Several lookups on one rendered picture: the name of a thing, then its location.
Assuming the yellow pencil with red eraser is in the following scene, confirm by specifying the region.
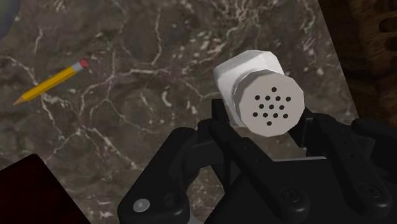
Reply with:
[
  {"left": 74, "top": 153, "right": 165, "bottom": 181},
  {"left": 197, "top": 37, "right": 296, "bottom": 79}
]
[{"left": 12, "top": 59, "right": 90, "bottom": 106}]

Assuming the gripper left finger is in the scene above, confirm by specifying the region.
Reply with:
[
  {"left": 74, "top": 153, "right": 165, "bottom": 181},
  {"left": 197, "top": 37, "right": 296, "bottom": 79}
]
[{"left": 117, "top": 98, "right": 311, "bottom": 224}]

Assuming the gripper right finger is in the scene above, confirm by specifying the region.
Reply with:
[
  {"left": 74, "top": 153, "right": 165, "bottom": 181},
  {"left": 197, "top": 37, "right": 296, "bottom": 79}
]
[{"left": 289, "top": 106, "right": 397, "bottom": 220}]

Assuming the white salt shaker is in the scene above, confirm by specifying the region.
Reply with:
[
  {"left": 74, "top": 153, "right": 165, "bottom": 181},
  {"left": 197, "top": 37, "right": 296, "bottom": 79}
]
[{"left": 213, "top": 49, "right": 305, "bottom": 138}]

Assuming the grey blue round object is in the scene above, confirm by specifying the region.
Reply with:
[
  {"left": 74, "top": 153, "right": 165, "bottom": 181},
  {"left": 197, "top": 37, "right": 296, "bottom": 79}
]
[{"left": 0, "top": 0, "right": 21, "bottom": 40}]

